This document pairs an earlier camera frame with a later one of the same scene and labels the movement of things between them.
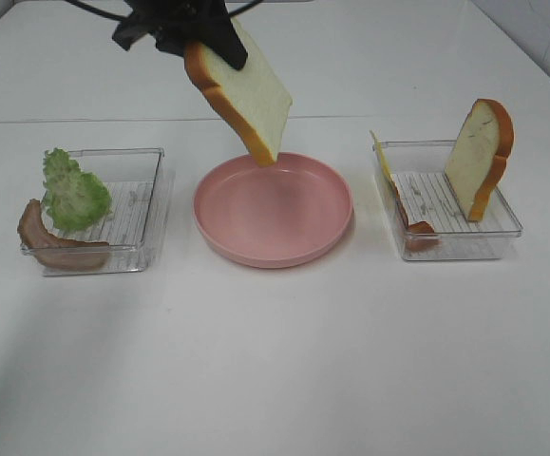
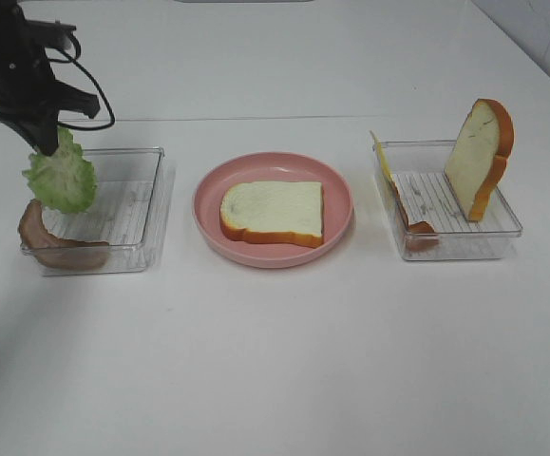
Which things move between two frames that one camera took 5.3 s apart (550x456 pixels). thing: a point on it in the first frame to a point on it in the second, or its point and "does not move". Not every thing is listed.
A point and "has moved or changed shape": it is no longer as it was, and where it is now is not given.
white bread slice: (252, 94) to (275, 212)
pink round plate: (275, 215) does not move
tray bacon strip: (54, 252) does not move
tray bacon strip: (420, 236) does not move
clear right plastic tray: (430, 219) does not move
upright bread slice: (479, 155) does not move
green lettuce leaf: (73, 199) has moved or changed shape
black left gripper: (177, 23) to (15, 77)
